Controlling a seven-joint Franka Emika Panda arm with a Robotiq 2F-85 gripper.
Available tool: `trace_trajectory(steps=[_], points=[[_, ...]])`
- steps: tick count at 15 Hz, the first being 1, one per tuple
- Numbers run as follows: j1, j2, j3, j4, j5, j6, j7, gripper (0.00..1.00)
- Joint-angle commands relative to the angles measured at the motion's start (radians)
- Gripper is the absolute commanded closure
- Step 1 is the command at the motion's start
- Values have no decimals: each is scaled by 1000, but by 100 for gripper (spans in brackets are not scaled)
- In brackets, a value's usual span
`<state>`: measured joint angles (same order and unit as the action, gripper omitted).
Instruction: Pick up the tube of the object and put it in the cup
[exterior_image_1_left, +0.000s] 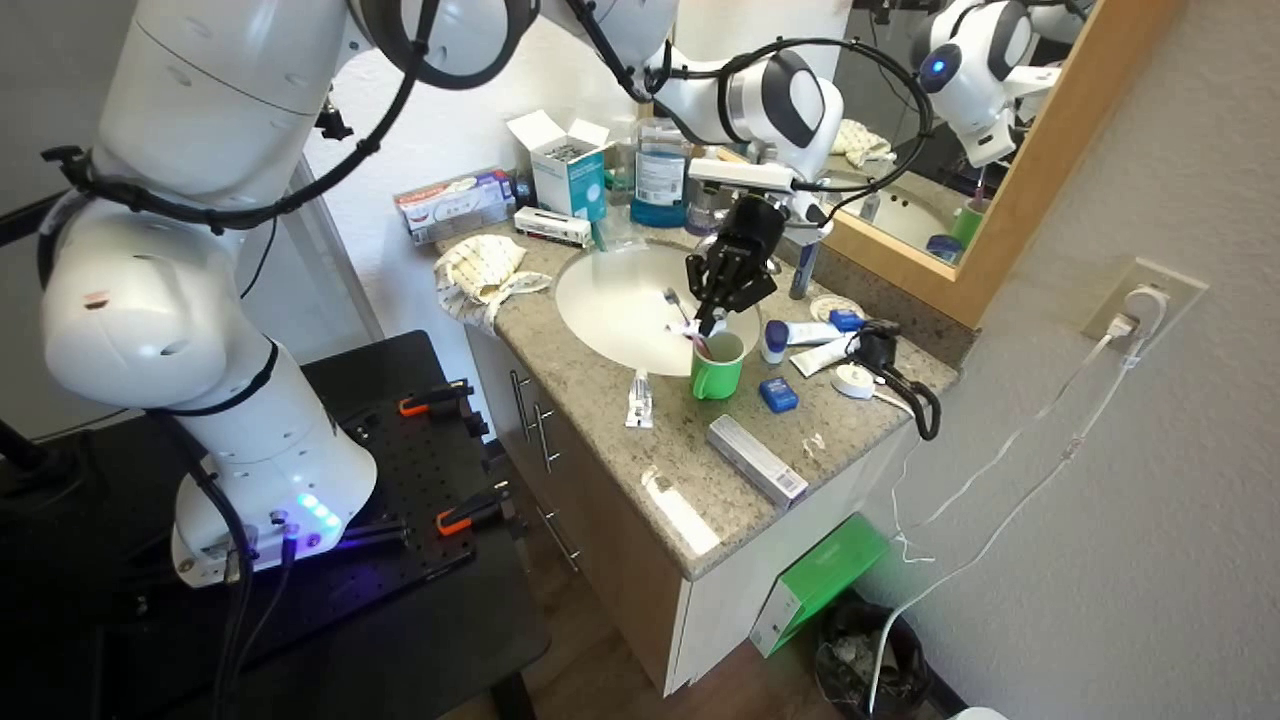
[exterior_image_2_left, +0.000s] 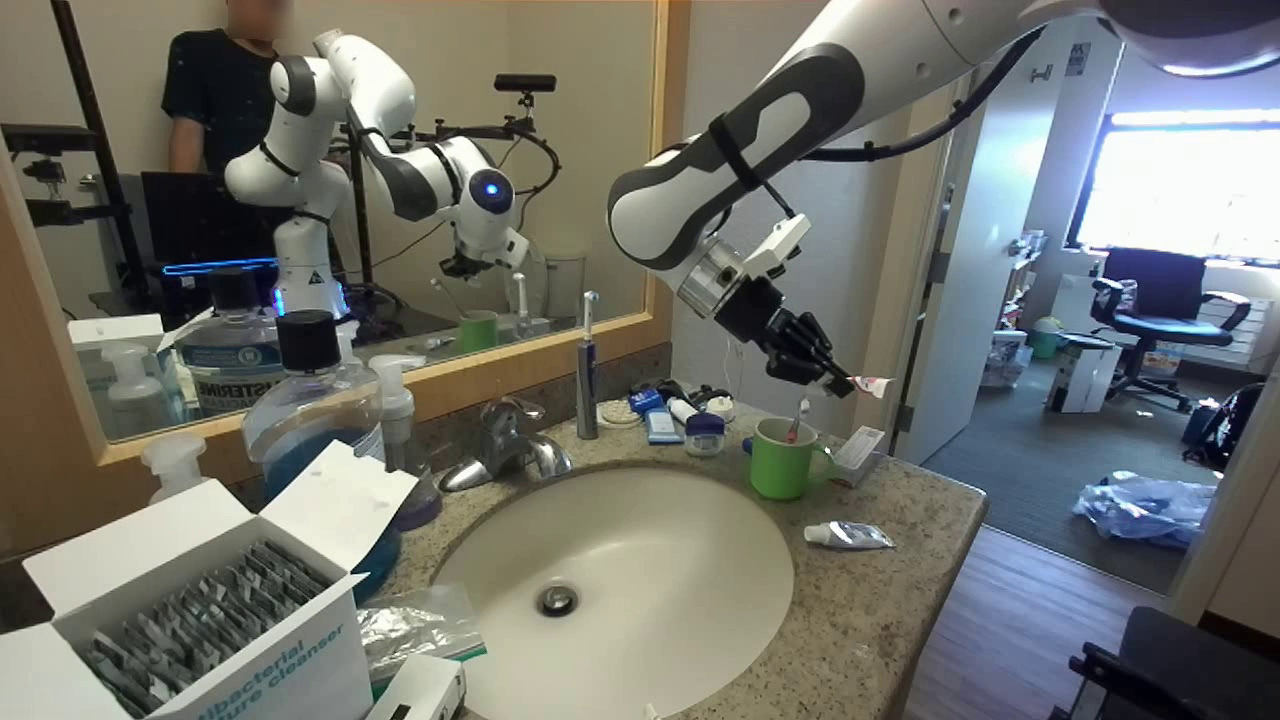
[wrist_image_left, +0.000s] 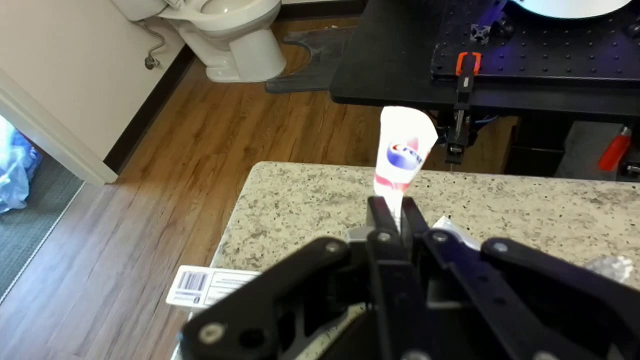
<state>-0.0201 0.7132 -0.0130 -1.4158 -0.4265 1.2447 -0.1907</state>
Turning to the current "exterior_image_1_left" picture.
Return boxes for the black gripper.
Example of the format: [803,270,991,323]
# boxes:
[683,190,790,335]

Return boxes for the beige vanity cabinet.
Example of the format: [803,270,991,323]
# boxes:
[462,315,922,698]

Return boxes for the clear soap pump bottle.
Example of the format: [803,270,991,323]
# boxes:
[601,151,640,256]

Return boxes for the blue electric toothbrush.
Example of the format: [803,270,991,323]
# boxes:
[787,214,832,303]

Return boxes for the blue square floss box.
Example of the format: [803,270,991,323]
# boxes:
[756,374,803,420]

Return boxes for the green mug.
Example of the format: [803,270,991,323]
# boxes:
[683,323,751,407]

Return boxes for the white container blue lid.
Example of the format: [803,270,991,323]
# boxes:
[760,315,795,371]

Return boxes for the green cardboard box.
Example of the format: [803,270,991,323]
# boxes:
[746,512,897,660]

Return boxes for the beige gloves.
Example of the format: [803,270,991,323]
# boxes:
[430,233,552,333]

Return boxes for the small white tube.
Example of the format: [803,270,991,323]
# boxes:
[784,315,840,351]

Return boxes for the white round disc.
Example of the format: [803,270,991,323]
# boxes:
[808,291,867,323]

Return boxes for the black robot table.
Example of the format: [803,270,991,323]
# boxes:
[0,329,552,720]

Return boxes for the red white toothpaste box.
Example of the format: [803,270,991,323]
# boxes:
[390,169,521,248]

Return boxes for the long white carton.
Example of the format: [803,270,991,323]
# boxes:
[704,410,813,507]

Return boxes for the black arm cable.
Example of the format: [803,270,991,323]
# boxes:
[35,0,940,270]

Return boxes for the crumpled grey white tube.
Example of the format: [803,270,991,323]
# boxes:
[623,369,660,435]

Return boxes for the white sink basin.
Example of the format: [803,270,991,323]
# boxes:
[552,241,751,383]

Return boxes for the white power cable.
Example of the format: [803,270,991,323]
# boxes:
[884,311,1137,572]
[860,282,1171,714]

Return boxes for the black trash bin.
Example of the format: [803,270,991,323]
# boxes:
[803,594,936,720]

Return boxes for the black corded device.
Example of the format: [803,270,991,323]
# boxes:
[853,320,947,444]

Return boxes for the orange black clamp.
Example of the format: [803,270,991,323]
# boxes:
[395,378,474,425]
[430,478,514,543]

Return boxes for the wood framed mirror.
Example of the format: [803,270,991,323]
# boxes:
[671,0,1191,333]

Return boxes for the round white pad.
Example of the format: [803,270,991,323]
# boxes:
[827,361,884,404]

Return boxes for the small white box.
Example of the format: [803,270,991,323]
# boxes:
[510,202,594,251]

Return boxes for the blue mouthwash bottle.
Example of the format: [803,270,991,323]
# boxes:
[628,102,696,233]

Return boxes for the white wall outlet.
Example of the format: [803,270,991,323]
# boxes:
[1078,251,1210,355]

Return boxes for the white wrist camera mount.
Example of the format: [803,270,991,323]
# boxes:
[683,154,798,190]

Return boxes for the open white teal box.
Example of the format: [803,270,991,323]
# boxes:
[505,106,614,225]

